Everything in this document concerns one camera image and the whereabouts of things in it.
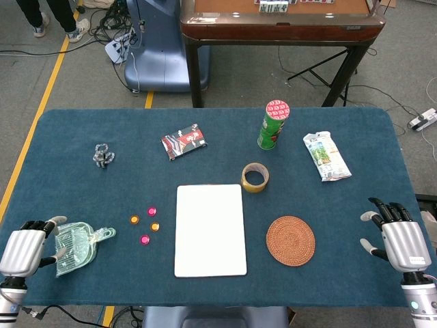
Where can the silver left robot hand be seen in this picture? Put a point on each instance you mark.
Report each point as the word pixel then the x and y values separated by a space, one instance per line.
pixel 20 249

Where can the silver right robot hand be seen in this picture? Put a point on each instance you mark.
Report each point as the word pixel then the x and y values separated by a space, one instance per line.
pixel 406 244

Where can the orange button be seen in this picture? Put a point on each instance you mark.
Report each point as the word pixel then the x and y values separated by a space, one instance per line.
pixel 134 219
pixel 155 226

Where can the pink button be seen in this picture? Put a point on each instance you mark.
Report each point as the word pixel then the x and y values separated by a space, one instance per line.
pixel 145 240
pixel 152 211

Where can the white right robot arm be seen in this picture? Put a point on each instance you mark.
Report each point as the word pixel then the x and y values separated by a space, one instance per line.
pixel 421 304

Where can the blue robot base column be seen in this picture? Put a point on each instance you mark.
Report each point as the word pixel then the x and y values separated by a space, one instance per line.
pixel 160 61

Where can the white rectangular board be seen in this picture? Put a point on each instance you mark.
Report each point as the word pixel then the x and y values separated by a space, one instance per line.
pixel 211 232

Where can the green dustpan set in bag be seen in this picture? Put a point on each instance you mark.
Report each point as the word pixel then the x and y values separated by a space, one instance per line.
pixel 73 246

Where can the round woven rattan coaster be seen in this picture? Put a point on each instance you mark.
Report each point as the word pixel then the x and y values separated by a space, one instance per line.
pixel 291 241

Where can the white green snack bag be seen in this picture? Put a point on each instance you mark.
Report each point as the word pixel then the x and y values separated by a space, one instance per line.
pixel 324 157

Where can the white power strip black plug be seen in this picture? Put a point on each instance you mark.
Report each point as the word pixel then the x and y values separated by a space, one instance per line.
pixel 425 119

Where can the blue table cloth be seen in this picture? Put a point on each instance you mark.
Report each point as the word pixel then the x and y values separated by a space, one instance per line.
pixel 136 181

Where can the brown packing tape roll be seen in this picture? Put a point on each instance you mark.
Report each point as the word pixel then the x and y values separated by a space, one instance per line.
pixel 254 189

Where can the green chip can red lid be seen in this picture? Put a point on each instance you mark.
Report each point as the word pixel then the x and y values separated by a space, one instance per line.
pixel 271 131

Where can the red black snack packet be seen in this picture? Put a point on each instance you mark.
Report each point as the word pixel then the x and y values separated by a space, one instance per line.
pixel 184 141

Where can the blue grey robot chassis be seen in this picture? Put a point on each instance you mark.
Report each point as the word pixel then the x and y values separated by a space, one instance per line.
pixel 218 317

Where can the white power strip with plugs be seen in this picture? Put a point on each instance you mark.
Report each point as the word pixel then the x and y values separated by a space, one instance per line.
pixel 114 51

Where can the person in black trousers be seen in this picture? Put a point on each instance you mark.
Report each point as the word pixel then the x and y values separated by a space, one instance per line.
pixel 61 13

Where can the brown mahjong table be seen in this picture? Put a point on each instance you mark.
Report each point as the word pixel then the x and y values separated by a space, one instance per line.
pixel 273 32

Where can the white mahjong tile row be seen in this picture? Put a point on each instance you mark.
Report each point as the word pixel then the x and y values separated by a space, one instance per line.
pixel 273 7

